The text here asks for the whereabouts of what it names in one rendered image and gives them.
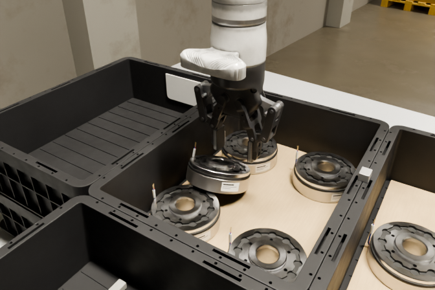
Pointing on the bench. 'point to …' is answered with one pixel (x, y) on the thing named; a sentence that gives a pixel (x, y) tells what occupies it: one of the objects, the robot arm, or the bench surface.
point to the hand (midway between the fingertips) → (235, 145)
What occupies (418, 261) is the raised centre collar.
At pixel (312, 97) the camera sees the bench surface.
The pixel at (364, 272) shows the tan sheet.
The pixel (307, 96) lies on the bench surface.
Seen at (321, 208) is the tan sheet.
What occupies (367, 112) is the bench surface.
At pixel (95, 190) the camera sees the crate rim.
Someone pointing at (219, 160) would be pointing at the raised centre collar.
